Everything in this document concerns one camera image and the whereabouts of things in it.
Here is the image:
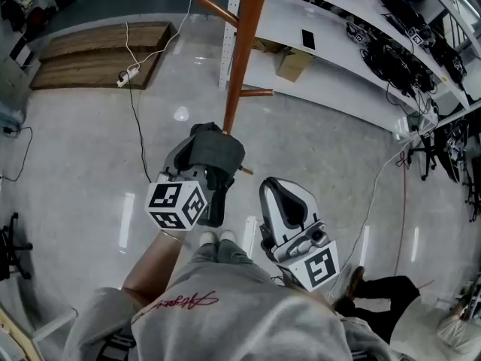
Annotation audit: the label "white metal frame bar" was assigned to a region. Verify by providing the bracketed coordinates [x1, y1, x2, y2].
[30, 308, 79, 344]

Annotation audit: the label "brown wooden platform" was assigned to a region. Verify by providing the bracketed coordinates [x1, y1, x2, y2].
[29, 20, 178, 92]

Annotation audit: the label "long white cable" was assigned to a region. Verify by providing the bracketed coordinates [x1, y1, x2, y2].
[126, 0, 198, 73]
[347, 141, 413, 266]

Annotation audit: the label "black cluttered table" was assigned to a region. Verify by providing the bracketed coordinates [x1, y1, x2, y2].
[437, 120, 470, 184]

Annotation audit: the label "person's right forearm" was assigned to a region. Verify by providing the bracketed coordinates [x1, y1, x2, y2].
[300, 287, 336, 315]

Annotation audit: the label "brown wooden coat rack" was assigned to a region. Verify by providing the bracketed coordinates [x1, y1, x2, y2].
[195, 0, 275, 176]

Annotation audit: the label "flat cardboard piece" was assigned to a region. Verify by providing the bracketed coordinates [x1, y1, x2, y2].
[252, 38, 286, 54]

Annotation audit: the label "pile of dark bags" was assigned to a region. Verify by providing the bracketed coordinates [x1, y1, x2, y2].
[0, 0, 82, 33]

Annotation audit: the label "person's left forearm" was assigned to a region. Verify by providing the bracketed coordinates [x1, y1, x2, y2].
[122, 229, 187, 304]

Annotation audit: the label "tangle of black cables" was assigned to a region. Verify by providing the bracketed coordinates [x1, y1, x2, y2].
[360, 38, 439, 93]

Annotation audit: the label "light grey sweatshirt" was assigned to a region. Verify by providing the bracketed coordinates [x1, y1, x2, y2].
[62, 256, 395, 361]

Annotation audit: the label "grey trousers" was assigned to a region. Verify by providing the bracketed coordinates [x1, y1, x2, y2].
[190, 238, 264, 274]

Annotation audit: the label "thin black cable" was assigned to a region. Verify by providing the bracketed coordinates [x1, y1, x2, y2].
[0, 126, 34, 183]
[119, 71, 151, 182]

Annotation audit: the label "white power strip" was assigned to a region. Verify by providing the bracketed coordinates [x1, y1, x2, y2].
[116, 68, 141, 88]

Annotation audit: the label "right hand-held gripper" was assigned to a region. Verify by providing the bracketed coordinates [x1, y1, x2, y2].
[259, 177, 342, 293]

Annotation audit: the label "open cardboard box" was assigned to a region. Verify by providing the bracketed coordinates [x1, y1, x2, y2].
[276, 47, 313, 83]

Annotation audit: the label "white shelving unit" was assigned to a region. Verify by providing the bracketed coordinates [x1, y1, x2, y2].
[219, 0, 481, 138]

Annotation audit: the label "black office chair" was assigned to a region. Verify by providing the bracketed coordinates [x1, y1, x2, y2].
[0, 212, 34, 281]
[464, 152, 481, 223]
[407, 133, 439, 182]

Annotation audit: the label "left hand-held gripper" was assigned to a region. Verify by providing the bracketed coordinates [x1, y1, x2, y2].
[144, 135, 210, 232]

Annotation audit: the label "thin red cord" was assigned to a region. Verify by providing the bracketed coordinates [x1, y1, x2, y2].
[394, 152, 433, 289]

